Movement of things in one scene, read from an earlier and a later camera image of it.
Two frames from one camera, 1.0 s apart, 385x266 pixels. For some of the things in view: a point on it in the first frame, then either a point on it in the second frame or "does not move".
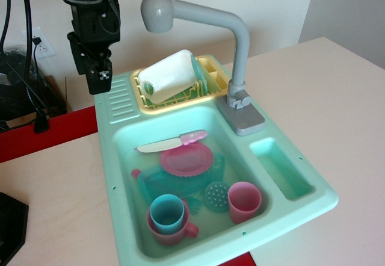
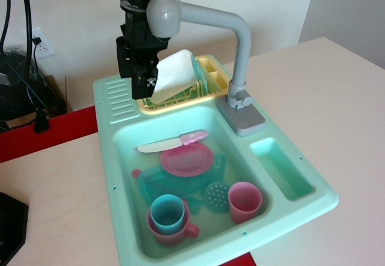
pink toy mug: x=189 y=230 does not move
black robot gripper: x=95 y=16 → x=138 y=41
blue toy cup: x=167 y=211 does not move
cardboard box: x=30 y=118 does not move
